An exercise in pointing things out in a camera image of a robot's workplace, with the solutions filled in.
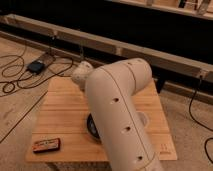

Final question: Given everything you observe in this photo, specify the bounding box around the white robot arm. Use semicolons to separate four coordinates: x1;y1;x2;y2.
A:
71;58;164;171

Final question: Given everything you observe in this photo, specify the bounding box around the black bowl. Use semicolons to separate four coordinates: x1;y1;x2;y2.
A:
87;114;100;139

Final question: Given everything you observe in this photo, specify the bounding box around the wooden table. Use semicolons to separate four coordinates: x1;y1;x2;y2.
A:
26;77;177;163

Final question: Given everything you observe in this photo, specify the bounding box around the blue power adapter box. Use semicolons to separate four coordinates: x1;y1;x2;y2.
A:
27;61;45;74

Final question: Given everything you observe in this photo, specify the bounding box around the long wooden beam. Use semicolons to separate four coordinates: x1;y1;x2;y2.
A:
0;14;213;83

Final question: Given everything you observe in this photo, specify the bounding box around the black floor cable right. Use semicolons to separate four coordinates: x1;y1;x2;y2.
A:
188;77;213;165

